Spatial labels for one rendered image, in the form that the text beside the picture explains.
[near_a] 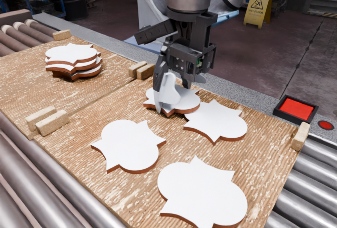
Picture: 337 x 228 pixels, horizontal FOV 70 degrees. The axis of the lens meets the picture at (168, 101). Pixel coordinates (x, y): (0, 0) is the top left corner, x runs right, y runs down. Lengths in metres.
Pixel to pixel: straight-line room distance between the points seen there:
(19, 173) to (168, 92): 0.30
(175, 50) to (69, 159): 0.27
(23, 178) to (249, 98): 0.51
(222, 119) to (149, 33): 0.22
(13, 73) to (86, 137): 0.37
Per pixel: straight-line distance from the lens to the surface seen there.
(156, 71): 0.45
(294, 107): 0.62
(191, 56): 0.42
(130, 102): 0.56
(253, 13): 4.06
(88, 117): 0.54
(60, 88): 0.66
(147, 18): 1.02
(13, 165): 0.52
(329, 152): 0.55
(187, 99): 0.52
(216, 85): 0.66
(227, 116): 0.51
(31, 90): 0.68
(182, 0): 0.40
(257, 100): 0.63
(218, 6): 0.85
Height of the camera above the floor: 1.26
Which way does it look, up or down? 36 degrees down
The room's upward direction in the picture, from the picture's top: straight up
